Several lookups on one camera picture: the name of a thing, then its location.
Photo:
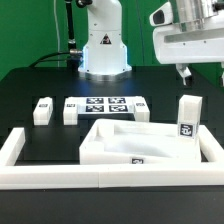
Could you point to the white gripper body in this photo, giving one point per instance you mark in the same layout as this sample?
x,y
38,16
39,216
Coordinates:
x,y
173,46

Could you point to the white desk top tray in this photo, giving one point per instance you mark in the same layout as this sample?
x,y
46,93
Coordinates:
x,y
112,141

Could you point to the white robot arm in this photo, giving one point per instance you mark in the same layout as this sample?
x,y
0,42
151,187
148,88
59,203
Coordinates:
x,y
105,55

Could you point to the fiducial marker base sheet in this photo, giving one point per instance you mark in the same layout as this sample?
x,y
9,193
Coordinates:
x,y
105,105

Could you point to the white U-shaped obstacle fence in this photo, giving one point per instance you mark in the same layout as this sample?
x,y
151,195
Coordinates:
x,y
100,176

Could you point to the black camera stand pole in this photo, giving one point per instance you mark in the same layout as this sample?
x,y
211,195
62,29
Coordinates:
x,y
72,63

